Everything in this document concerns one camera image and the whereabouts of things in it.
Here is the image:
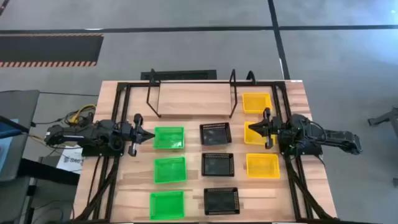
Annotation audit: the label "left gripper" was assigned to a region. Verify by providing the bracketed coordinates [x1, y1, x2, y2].
[123, 113, 156, 157]

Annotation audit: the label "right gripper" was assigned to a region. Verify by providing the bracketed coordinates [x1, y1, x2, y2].
[248, 107, 282, 150]

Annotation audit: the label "yellow plastic basket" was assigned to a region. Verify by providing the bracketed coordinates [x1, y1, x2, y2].
[243, 121, 277, 146]
[241, 92, 274, 114]
[246, 152, 281, 180]

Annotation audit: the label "green plastic basket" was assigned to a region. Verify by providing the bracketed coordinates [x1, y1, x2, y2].
[149, 190, 186, 222]
[152, 126, 185, 150]
[154, 156, 188, 185]

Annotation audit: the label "black plastic basket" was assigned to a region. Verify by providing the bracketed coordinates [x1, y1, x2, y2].
[199, 122, 233, 146]
[201, 152, 236, 178]
[203, 187, 241, 217]

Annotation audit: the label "wooden shelf black metal legs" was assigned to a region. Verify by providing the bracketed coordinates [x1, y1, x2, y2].
[146, 68, 239, 119]

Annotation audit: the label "black perforated floor panel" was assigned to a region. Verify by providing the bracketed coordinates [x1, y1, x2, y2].
[140, 69, 218, 81]

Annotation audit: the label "white printed paper sheet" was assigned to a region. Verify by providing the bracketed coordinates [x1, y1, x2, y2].
[56, 152, 85, 175]

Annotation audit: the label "grey tripod leg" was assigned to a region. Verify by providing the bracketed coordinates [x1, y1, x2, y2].
[368, 106, 398, 139]

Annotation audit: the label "black hazard-striped floor mat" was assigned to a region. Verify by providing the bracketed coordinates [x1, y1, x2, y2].
[0, 33, 105, 68]

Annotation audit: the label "grey side desk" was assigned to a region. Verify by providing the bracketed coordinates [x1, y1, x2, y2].
[0, 89, 40, 183]

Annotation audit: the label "yellow cable bundle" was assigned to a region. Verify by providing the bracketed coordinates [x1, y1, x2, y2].
[67, 104, 97, 125]

